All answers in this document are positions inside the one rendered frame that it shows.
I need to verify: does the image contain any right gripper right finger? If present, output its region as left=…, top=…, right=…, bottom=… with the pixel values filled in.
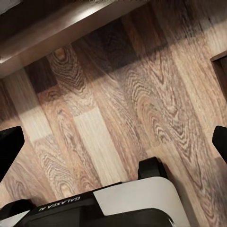
left=212, top=126, right=227, bottom=163

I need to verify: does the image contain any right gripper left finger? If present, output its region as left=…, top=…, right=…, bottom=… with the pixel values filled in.
left=0, top=126, right=25, bottom=183

